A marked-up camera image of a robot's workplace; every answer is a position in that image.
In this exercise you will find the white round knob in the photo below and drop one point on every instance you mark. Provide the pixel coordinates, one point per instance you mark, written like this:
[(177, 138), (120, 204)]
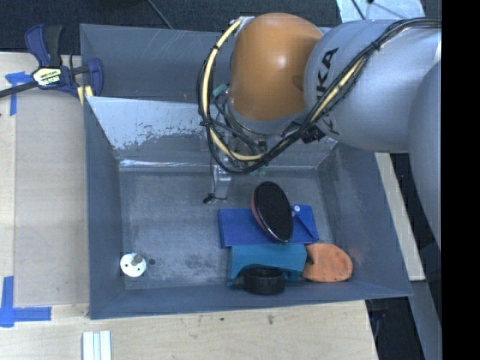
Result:
[(131, 265)]

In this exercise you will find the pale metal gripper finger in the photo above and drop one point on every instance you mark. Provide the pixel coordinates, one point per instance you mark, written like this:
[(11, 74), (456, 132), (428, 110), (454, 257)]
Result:
[(223, 186)]

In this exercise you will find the teal arch block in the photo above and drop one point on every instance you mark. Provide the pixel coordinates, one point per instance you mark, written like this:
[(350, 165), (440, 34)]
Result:
[(270, 256)]

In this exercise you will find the orange oval sponge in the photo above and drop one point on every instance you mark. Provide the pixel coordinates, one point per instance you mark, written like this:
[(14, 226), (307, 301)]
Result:
[(328, 264)]

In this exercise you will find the grey metal bin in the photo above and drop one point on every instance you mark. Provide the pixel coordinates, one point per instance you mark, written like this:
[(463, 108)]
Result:
[(168, 216)]

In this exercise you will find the pale wood flat board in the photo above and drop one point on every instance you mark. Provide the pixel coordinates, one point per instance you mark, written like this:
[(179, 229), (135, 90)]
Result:
[(48, 201)]

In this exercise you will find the blue flat plastic piece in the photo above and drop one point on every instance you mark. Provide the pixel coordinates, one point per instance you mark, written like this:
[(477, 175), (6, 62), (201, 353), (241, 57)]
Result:
[(240, 227)]

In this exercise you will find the black round cup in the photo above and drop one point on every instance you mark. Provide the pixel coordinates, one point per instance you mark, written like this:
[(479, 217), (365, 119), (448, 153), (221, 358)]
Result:
[(263, 280)]

